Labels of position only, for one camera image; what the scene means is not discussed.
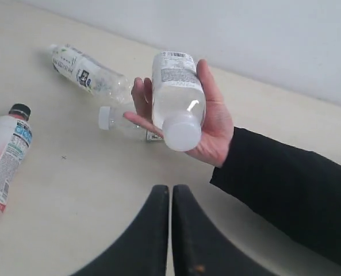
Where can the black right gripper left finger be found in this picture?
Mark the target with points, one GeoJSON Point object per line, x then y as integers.
{"type": "Point", "coordinates": [142, 247]}

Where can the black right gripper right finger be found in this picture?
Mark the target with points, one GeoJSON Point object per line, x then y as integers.
{"type": "Point", "coordinates": [199, 247]}

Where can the clear bottle blue-white label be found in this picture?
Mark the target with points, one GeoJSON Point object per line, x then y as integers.
{"type": "Point", "coordinates": [111, 118]}

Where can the clear bottle plain white label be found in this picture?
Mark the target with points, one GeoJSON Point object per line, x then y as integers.
{"type": "Point", "coordinates": [178, 100]}

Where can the jasmine tea bottle white label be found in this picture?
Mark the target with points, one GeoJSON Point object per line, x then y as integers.
{"type": "Point", "coordinates": [107, 85]}

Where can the pink peach drink bottle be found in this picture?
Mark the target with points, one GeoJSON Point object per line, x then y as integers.
{"type": "Point", "coordinates": [15, 140]}

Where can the person's open hand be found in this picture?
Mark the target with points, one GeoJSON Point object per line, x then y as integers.
{"type": "Point", "coordinates": [218, 127]}

